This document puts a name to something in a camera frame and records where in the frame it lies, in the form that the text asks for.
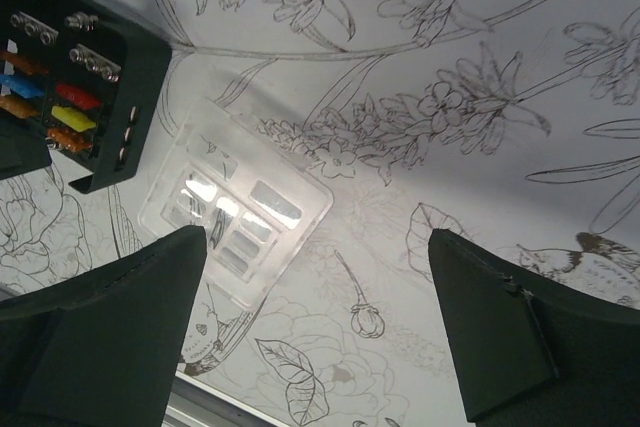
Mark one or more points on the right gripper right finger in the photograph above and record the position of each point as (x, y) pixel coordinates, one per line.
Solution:
(529, 349)

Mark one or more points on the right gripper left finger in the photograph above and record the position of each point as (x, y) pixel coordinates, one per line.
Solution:
(102, 348)

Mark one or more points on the clear plastic fuse box cover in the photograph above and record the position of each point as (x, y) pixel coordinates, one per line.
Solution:
(256, 206)

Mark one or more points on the black fuse box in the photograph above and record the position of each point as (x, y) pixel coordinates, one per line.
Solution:
(82, 43)

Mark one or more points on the red fuse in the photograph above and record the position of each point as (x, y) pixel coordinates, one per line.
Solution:
(78, 97)

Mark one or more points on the floral patterned table mat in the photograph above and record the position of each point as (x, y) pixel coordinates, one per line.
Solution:
(514, 123)

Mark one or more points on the aluminium rail frame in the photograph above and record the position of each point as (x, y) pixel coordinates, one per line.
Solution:
(191, 405)

